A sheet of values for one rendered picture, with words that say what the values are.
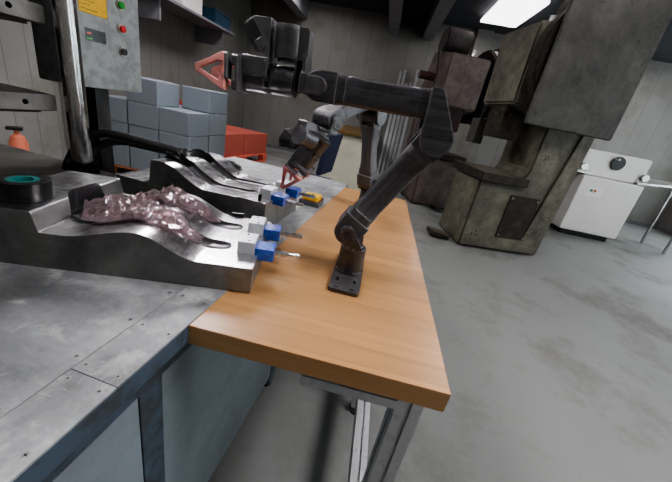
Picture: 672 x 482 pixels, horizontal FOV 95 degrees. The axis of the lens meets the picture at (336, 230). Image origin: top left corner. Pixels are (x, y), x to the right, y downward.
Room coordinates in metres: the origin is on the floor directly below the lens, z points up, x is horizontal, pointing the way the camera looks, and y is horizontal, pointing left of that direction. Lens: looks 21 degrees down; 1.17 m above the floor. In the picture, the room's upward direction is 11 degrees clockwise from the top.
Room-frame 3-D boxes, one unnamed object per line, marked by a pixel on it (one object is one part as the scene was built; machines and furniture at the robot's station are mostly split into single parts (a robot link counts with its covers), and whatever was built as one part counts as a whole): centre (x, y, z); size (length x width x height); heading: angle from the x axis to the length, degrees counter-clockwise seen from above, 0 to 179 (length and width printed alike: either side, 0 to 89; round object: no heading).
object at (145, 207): (0.62, 0.40, 0.90); 0.26 x 0.18 x 0.08; 97
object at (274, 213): (0.98, 0.43, 0.87); 0.50 x 0.26 x 0.14; 80
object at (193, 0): (4.74, 2.59, 2.11); 0.45 x 0.38 x 0.25; 175
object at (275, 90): (0.70, 0.16, 1.20); 0.07 x 0.06 x 0.07; 85
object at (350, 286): (0.68, -0.05, 0.84); 0.20 x 0.07 x 0.08; 175
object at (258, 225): (0.71, 0.15, 0.86); 0.13 x 0.05 x 0.05; 97
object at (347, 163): (6.05, -0.05, 0.43); 2.48 x 0.79 x 0.86; 175
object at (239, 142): (5.24, 2.17, 0.43); 1.53 x 1.16 x 0.85; 175
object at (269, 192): (0.87, 0.17, 0.89); 0.13 x 0.05 x 0.05; 80
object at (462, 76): (5.17, -1.33, 1.27); 1.30 x 1.16 x 2.55; 177
